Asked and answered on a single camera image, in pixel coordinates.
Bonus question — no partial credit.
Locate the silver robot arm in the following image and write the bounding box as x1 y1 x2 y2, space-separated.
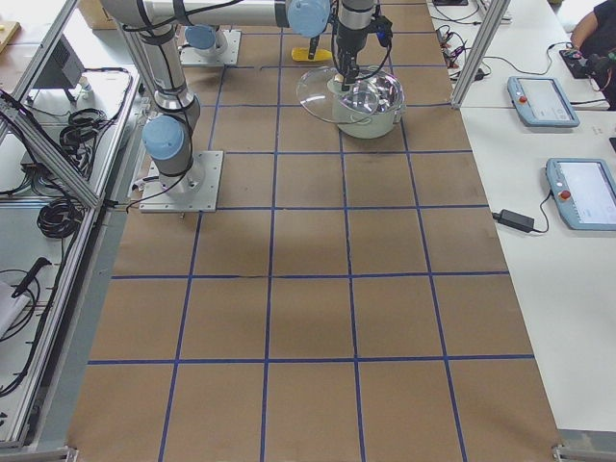
179 25 332 67
103 1 393 193

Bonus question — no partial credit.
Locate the near blue teach pendant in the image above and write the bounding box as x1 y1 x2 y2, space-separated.
546 158 615 231

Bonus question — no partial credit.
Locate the black coiled cable bundle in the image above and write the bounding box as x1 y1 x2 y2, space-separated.
37 199 81 241

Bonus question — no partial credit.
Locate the yellow corn cob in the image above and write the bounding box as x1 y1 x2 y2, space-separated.
291 47 332 63

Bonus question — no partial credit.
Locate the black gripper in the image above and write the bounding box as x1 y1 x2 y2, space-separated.
307 0 393 91

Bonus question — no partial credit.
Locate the black power adapter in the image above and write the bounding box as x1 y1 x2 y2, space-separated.
493 209 534 233

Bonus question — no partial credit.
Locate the aluminium frame post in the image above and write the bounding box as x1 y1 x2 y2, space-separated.
450 0 510 109

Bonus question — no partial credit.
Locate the glass pot lid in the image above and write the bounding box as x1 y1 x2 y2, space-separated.
295 66 379 124

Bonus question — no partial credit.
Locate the seated person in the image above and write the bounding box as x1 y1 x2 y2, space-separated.
570 0 616 112

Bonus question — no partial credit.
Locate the cardboard box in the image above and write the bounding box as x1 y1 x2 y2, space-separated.
77 0 116 30

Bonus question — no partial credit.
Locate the pale green cooking pot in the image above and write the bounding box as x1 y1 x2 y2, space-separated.
332 70 406 140

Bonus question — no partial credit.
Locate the blue teach pendant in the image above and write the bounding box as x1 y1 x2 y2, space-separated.
507 76 579 128
546 158 615 231

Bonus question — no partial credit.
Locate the far blue teach pendant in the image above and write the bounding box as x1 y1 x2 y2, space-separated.
507 76 579 128

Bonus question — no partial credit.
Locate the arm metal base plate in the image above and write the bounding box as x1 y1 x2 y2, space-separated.
137 151 223 213
180 25 242 67

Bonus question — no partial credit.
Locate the grey electronics box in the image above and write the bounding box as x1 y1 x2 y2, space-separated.
33 35 85 103

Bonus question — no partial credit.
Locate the aluminium frame diagonal strut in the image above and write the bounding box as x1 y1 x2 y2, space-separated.
1 90 102 209

